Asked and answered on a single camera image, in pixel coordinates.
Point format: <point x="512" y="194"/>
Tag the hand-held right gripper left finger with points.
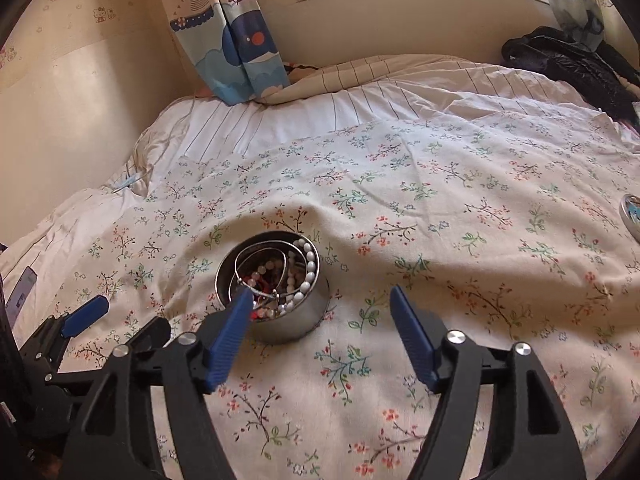
<point x="230" y="340"/>

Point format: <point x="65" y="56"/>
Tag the pink and blue curtain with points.
<point x="570" y="0"/>

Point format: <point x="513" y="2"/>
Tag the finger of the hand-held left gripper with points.
<point x="150" y="330"/>
<point x="85" y="316"/>

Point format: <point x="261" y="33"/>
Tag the whale print curtain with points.
<point x="240" y="35"/>

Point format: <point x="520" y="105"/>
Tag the round metal tin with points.
<point x="295" y="325"/>

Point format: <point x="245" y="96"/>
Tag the silver bangle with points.
<point x="286" y="265"/>

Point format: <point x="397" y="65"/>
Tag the black jacket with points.
<point x="575" y="65"/>

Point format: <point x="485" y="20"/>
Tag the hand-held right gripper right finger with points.
<point x="412" y="340"/>

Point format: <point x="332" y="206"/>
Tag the striped beige blanket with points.
<point x="375" y="72"/>

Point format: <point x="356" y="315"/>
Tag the round tin lid blue print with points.
<point x="632" y="212"/>

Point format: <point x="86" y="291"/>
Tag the floral duvet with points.
<point x="425" y="210"/>

